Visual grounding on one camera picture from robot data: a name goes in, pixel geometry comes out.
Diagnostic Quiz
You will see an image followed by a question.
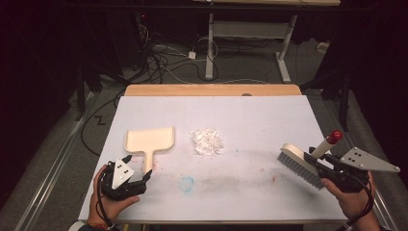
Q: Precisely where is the cream dustpan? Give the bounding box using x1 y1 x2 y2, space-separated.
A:
123 126 176 174

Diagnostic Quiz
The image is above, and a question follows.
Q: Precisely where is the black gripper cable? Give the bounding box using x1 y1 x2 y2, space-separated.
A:
95 167 115 230
344 174 376 230

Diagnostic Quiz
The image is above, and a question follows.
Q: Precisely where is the person's left hand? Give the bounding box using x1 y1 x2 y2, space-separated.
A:
88 164 140 227

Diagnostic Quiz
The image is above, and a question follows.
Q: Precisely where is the white table mat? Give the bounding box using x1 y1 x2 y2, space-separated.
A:
78 94 348 223

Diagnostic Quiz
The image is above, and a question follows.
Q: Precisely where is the long black floor cable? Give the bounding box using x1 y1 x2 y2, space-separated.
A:
79 90 127 158

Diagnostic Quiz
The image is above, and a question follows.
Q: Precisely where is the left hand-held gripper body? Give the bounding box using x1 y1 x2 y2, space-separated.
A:
100 159 148 202

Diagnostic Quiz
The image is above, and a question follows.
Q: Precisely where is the white metal desk frame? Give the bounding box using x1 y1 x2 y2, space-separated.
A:
204 13 298 84

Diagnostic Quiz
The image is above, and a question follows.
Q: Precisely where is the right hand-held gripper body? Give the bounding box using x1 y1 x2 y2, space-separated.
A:
317 146 401 193

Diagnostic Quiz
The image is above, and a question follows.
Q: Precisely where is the tangle of floor cables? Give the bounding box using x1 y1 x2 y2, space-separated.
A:
136 18 222 85

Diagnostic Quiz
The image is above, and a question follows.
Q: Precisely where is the red wrist bracelet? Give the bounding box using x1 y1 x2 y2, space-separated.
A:
86 221 110 231

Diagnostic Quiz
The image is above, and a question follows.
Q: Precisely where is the wooden table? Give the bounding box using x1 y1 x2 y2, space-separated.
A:
123 83 303 97

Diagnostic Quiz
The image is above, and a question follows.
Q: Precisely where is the aluminium floor rail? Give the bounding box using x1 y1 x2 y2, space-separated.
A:
369 187 400 231
21 91 99 231

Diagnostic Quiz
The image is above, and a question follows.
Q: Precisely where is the white brush with red-tipped handle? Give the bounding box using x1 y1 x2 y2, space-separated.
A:
276 129 344 191

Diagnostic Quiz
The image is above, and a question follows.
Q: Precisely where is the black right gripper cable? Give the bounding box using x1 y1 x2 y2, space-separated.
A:
344 174 376 230

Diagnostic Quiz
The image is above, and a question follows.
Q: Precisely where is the person's right hand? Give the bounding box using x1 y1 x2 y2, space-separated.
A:
319 170 375 221

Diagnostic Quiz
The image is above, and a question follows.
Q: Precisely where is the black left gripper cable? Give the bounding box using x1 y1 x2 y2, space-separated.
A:
95 167 115 230

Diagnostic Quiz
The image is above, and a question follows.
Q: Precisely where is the pile of white paper scraps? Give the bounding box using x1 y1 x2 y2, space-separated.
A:
190 127 225 158

